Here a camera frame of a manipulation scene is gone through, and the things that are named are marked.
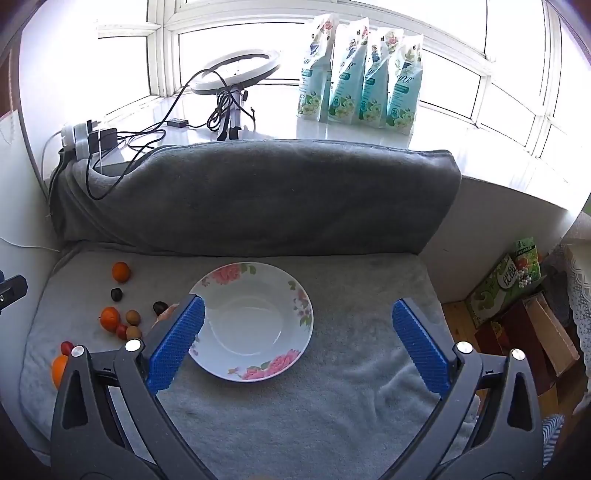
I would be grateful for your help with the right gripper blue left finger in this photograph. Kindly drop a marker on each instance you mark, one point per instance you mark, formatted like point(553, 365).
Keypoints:
point(150, 368)

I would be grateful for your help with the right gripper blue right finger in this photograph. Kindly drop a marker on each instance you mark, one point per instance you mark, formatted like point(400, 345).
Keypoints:
point(448, 370)

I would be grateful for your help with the brown longan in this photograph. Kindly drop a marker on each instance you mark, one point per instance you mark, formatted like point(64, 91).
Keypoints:
point(132, 318)
point(133, 332)

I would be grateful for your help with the small red cherry tomato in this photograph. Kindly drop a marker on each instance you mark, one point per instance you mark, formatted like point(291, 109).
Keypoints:
point(121, 332)

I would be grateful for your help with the peeled pomelo segment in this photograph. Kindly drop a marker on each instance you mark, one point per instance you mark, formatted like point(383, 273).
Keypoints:
point(166, 314)

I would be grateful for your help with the dark plum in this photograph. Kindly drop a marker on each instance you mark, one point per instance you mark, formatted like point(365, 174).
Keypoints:
point(159, 307)
point(116, 294)

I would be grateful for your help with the large red tomato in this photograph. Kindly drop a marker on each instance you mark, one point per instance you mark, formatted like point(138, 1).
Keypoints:
point(66, 348)

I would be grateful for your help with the large orange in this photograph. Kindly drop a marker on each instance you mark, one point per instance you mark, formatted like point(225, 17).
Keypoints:
point(57, 369)

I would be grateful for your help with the small mandarin orange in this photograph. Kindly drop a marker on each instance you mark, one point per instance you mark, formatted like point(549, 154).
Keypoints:
point(121, 272)

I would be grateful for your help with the green cardboard box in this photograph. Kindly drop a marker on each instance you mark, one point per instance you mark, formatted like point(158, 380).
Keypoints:
point(514, 275)

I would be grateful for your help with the white floral ceramic plate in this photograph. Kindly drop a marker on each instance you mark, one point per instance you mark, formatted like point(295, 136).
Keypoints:
point(258, 322)

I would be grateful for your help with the white power strip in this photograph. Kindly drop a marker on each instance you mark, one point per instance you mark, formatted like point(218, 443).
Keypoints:
point(75, 139)

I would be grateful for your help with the black power adapter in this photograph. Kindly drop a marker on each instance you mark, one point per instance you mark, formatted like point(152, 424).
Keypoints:
point(103, 140)

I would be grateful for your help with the dark grey back cushion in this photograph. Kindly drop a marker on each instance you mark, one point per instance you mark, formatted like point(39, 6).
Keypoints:
point(261, 198)

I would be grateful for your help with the white ring light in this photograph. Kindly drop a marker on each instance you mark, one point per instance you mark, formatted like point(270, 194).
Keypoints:
point(228, 79)

